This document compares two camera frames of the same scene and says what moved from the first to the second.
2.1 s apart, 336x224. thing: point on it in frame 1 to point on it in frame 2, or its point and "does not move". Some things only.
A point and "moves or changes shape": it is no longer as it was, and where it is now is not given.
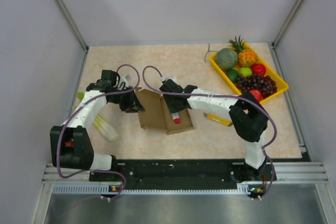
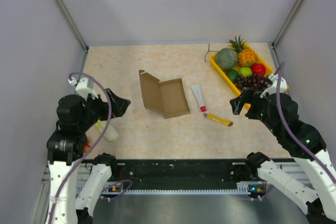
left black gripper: [132, 104] to [119, 104]
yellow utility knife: [226, 122] does not move
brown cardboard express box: [156, 116] moves or changes shape
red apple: [258, 68] does not move
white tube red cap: [176, 117] moves or changes shape
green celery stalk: [109, 132] does not move
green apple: [245, 72] does not move
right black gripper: [172, 109] to [247, 96]
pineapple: [245, 57] does not move
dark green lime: [232, 75] does not move
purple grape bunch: [265, 84] does not move
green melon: [227, 58] does not move
